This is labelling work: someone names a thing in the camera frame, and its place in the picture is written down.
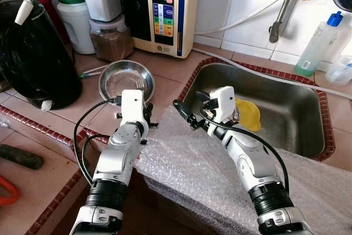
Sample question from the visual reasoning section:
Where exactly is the clear bubble wrap sheet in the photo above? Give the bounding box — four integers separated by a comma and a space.
134, 106, 352, 235

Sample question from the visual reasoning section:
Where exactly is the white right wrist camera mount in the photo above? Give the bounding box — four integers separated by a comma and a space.
205, 86, 238, 124

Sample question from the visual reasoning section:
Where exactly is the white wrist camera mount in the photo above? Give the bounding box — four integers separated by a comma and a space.
205, 86, 238, 124
118, 89, 149, 131

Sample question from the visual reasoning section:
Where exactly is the white stick green tip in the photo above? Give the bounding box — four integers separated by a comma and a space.
80, 64, 109, 74
81, 69, 111, 78

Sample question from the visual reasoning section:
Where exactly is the dark red canister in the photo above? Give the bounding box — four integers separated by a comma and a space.
37, 0, 71, 46

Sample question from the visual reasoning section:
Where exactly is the large steel sink basin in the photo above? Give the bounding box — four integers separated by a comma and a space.
179, 59, 336, 161

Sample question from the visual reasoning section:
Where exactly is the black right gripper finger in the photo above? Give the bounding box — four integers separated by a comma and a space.
173, 100, 202, 131

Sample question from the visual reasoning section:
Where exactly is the thin white supply hose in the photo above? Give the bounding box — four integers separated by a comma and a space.
192, 0, 295, 36

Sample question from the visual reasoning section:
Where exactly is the dark oblong object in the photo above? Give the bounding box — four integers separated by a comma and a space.
0, 144, 45, 170

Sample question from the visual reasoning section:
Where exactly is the brown powder jar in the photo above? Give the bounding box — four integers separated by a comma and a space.
90, 15, 134, 63

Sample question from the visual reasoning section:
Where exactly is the long white drain hose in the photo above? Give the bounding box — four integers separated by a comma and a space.
190, 48, 352, 101

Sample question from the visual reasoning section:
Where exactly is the white canister green band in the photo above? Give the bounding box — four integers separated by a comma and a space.
55, 0, 95, 55

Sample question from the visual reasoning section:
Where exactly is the orange hose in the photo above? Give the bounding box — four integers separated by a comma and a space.
0, 176, 20, 207

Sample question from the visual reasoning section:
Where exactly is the clear plastic cup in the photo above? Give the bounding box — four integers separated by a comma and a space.
324, 54, 352, 86

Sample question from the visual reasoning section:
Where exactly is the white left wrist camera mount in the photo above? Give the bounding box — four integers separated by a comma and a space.
118, 89, 149, 131

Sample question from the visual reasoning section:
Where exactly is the cream water ionizer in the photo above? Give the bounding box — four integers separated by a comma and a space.
118, 0, 201, 59

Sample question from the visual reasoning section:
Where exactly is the steel fork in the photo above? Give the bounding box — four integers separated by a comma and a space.
134, 78, 148, 94

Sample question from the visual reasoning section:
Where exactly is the black kettle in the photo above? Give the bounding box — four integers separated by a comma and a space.
0, 0, 83, 111

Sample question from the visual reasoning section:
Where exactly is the steel bowl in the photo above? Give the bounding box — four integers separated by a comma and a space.
98, 60, 156, 105

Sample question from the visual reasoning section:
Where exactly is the soap bottle blue cap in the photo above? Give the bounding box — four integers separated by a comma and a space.
294, 10, 344, 78

